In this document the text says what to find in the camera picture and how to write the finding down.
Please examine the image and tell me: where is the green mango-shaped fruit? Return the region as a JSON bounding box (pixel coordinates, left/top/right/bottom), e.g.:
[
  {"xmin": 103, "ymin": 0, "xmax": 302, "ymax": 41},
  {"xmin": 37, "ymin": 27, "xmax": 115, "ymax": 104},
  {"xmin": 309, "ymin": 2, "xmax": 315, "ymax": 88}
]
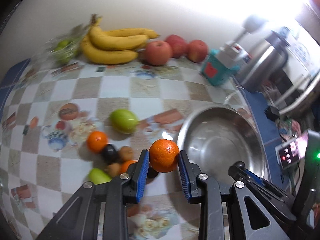
[{"xmin": 88, "ymin": 168, "xmax": 112, "ymax": 185}]

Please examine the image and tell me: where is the large orange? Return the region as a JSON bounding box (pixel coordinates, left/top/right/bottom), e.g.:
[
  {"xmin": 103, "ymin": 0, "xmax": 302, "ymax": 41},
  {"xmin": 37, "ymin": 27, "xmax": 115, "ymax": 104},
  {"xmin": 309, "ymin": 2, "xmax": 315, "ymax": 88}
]
[{"xmin": 149, "ymin": 139, "xmax": 180, "ymax": 173}]

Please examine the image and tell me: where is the smartphone on stand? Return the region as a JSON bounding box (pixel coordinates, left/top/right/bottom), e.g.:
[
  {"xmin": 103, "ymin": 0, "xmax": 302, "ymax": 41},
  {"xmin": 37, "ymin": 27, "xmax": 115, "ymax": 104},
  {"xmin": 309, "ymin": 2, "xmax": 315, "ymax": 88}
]
[{"xmin": 275, "ymin": 129, "xmax": 311, "ymax": 170}]

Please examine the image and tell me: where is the small brown fruit lower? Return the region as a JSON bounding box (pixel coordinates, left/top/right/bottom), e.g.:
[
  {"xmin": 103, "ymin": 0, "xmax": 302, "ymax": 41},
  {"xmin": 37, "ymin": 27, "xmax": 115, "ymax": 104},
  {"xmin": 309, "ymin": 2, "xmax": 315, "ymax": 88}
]
[{"xmin": 104, "ymin": 163, "xmax": 121, "ymax": 178}]

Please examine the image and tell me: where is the small brown fruit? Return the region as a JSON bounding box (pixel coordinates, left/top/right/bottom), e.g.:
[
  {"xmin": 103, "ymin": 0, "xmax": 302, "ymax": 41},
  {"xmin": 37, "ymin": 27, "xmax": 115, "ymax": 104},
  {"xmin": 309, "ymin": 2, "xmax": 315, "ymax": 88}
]
[
  {"xmin": 104, "ymin": 163, "xmax": 121, "ymax": 178},
  {"xmin": 118, "ymin": 146, "xmax": 134, "ymax": 162}
]

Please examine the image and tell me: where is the orange lower left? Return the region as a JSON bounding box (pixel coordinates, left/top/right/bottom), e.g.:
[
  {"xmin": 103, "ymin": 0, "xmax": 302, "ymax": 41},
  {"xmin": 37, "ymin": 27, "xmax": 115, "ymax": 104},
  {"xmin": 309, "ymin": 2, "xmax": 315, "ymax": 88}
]
[{"xmin": 119, "ymin": 160, "xmax": 137, "ymax": 174}]

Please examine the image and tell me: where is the dark plum upper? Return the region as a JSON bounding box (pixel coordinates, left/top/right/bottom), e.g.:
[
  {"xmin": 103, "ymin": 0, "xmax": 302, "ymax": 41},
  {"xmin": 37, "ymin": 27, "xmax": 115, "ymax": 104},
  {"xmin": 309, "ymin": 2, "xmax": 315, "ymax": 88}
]
[{"xmin": 100, "ymin": 144, "xmax": 119, "ymax": 165}]

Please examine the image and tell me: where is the stainless steel basin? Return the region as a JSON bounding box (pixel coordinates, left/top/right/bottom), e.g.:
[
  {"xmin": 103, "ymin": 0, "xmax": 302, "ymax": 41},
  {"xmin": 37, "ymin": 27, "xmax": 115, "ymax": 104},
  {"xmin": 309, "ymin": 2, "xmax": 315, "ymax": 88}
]
[{"xmin": 177, "ymin": 105, "xmax": 268, "ymax": 185}]

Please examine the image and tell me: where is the orange upper left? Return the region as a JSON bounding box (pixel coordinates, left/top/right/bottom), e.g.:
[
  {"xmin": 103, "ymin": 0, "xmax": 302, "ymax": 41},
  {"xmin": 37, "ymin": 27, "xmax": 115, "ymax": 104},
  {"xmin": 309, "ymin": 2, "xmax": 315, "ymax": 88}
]
[{"xmin": 86, "ymin": 131, "xmax": 108, "ymax": 154}]

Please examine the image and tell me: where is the small brown fruit upper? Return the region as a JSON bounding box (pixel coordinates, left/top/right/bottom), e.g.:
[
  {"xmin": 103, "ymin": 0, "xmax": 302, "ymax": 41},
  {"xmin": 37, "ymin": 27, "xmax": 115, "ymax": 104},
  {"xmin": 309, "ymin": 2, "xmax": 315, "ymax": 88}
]
[{"xmin": 118, "ymin": 146, "xmax": 134, "ymax": 162}]

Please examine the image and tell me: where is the checkered printed tablecloth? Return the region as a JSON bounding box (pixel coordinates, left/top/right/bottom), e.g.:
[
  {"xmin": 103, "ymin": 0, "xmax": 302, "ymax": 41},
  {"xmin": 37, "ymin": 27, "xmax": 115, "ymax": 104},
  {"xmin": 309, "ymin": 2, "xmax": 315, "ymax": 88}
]
[{"xmin": 1, "ymin": 57, "xmax": 253, "ymax": 239}]

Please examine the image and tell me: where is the green fruit far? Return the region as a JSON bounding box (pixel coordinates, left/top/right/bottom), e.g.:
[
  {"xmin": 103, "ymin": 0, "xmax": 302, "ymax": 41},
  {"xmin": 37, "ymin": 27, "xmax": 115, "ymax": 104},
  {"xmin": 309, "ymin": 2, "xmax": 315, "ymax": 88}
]
[{"xmin": 109, "ymin": 109, "xmax": 139, "ymax": 134}]

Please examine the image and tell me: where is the teal plastic box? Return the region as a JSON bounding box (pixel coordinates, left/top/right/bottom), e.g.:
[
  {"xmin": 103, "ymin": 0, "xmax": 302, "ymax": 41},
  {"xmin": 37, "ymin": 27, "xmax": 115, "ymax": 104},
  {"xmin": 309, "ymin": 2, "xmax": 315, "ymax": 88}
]
[{"xmin": 201, "ymin": 49, "xmax": 240, "ymax": 86}]

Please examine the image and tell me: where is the stainless steel thermos jug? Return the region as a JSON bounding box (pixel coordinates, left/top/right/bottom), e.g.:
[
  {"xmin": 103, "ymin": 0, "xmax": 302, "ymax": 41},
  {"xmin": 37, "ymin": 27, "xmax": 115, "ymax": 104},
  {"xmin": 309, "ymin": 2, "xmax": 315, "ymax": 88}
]
[{"xmin": 236, "ymin": 27, "xmax": 291, "ymax": 92}]

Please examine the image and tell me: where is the white power strip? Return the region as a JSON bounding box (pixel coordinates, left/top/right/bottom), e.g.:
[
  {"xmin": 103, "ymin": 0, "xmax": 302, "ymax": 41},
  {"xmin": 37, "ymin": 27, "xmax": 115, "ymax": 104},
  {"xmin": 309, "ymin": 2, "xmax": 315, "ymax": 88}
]
[{"xmin": 216, "ymin": 16, "xmax": 266, "ymax": 68}]

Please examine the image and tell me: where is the red apple right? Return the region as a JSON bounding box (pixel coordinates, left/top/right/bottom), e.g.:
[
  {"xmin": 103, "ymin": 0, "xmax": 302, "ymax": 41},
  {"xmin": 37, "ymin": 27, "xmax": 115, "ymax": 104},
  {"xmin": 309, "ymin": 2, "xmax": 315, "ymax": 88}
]
[{"xmin": 187, "ymin": 40, "xmax": 208, "ymax": 63}]

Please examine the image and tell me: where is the red apple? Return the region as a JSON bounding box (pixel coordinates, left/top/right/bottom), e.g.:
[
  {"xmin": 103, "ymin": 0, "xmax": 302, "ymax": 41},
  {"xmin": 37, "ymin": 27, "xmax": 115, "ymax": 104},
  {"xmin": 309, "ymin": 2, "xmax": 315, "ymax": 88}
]
[
  {"xmin": 144, "ymin": 41, "xmax": 172, "ymax": 66},
  {"xmin": 165, "ymin": 35, "xmax": 188, "ymax": 59},
  {"xmin": 187, "ymin": 40, "xmax": 208, "ymax": 63}
]

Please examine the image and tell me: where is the clear bag of green fruit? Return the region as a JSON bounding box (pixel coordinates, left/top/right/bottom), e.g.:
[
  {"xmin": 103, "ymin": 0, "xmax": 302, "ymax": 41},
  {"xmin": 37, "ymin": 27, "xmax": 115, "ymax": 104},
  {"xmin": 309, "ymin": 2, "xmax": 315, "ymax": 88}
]
[{"xmin": 35, "ymin": 24, "xmax": 88, "ymax": 68}]

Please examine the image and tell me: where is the red apple middle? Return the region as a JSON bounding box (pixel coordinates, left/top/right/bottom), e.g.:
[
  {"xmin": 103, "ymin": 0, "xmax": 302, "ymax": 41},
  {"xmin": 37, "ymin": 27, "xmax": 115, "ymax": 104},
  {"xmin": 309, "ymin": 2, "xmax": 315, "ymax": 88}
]
[{"xmin": 165, "ymin": 35, "xmax": 188, "ymax": 59}]

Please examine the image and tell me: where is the yellow banana bunch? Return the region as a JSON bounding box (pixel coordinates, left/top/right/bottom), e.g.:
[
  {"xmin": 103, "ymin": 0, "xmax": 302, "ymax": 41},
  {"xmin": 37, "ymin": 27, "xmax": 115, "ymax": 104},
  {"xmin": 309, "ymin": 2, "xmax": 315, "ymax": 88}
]
[{"xmin": 80, "ymin": 14, "xmax": 159, "ymax": 65}]

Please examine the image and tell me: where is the red apple front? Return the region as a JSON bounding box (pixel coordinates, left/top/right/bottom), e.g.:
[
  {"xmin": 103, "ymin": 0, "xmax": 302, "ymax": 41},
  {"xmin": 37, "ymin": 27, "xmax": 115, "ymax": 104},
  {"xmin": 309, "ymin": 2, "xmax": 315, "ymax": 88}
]
[{"xmin": 144, "ymin": 41, "xmax": 172, "ymax": 66}]

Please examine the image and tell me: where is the white chair frame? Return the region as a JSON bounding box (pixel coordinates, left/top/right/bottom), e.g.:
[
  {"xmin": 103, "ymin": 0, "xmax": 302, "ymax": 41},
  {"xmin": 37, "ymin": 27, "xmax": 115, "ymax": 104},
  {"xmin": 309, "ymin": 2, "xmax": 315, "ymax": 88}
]
[{"xmin": 270, "ymin": 70, "xmax": 319, "ymax": 118}]

